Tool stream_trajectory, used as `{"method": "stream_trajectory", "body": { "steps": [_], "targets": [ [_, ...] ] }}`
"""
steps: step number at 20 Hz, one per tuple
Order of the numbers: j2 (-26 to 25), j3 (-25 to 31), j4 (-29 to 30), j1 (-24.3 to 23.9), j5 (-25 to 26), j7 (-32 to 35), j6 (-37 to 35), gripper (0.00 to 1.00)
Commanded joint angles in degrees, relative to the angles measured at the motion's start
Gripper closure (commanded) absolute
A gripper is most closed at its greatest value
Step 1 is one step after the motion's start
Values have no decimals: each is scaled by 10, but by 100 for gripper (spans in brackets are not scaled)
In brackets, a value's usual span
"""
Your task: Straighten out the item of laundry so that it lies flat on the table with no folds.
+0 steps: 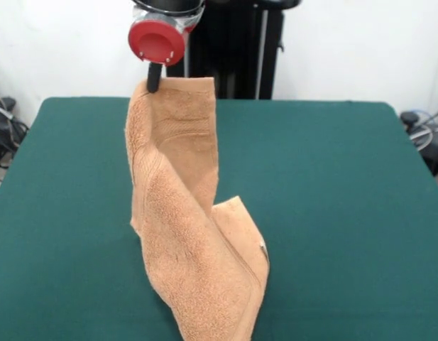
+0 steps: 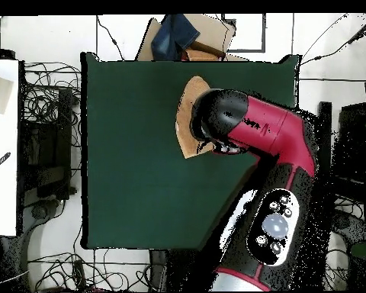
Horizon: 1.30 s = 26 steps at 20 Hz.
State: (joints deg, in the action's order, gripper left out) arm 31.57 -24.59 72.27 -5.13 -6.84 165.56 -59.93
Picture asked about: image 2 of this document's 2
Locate black metal frame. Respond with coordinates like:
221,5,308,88
18,88,77,201
318,101,366,211

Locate dark green table cloth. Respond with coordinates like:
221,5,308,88
80,51,301,251

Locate brown cardboard box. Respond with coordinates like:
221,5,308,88
135,13,249,62

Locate white side table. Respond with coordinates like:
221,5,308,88
0,59,21,237

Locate black cable tangle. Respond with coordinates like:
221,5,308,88
22,60,82,147
27,247,152,293
323,195,366,292

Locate black power strip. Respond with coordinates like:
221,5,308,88
72,258,88,293

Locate tan terry towel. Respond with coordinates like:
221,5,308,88
174,75,217,160

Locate thin black cable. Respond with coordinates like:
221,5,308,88
95,14,125,61

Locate black cable with connector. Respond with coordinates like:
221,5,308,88
300,13,366,66

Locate blue denim jeans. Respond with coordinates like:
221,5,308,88
150,13,201,61

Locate grey square frame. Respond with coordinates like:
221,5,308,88
222,13,267,53

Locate black striped stick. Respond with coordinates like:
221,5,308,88
0,151,12,176

